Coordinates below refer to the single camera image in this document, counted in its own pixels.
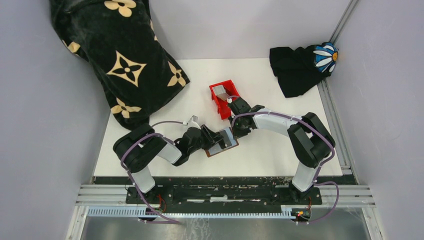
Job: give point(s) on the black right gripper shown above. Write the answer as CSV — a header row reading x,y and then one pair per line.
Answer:
x,y
238,133

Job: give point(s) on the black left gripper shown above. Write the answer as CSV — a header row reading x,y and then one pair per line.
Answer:
x,y
212,138

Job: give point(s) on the black VIP credit card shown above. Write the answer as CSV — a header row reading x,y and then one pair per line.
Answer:
x,y
228,140

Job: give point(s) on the red plastic bin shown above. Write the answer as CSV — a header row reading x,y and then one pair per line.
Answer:
x,y
222,106

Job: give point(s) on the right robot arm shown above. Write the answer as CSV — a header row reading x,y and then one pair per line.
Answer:
x,y
312,143

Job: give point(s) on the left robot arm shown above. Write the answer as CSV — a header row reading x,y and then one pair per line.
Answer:
x,y
138,148

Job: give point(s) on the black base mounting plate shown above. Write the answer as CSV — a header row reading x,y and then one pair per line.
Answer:
x,y
224,195

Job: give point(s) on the black cloth with daisy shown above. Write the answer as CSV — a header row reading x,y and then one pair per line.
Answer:
x,y
298,70

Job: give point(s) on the black blanket with beige flowers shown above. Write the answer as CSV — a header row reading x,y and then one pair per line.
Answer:
x,y
117,39

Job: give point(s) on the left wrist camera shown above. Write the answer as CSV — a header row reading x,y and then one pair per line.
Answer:
x,y
192,122

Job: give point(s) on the aluminium rail frame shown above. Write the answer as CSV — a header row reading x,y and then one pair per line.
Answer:
x,y
350,209

